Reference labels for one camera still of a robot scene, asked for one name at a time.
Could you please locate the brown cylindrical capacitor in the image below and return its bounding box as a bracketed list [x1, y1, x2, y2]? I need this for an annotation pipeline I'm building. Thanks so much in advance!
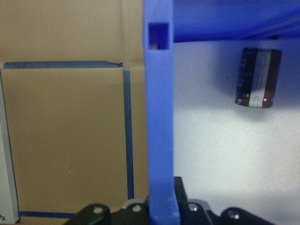
[234, 46, 283, 109]

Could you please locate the blue plastic bin with capacitors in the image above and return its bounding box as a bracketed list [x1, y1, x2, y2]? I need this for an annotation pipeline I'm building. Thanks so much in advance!
[142, 0, 300, 225]

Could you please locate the white foam bin liner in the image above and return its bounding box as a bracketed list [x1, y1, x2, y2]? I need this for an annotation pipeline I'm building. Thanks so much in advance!
[172, 38, 300, 225]

